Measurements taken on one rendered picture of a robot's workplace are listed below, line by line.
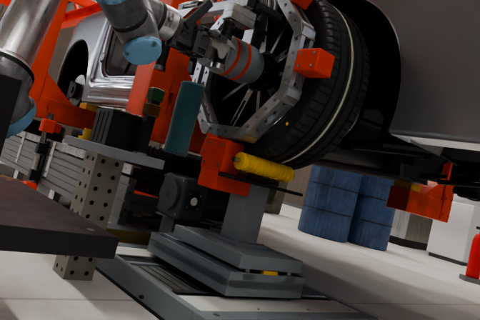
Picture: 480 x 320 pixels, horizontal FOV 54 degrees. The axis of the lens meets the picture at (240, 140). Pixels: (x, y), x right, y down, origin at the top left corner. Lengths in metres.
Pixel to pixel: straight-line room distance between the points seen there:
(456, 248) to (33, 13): 7.43
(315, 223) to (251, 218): 4.14
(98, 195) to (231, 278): 0.51
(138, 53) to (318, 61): 0.55
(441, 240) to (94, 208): 7.08
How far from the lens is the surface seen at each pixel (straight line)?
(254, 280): 1.59
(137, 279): 1.59
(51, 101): 3.89
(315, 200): 5.86
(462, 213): 8.16
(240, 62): 1.59
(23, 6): 1.38
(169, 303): 1.44
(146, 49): 1.13
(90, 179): 1.62
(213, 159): 1.61
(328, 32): 1.55
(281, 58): 1.68
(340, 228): 5.89
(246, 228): 1.71
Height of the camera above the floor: 0.46
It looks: 4 degrees up
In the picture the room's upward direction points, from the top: 14 degrees clockwise
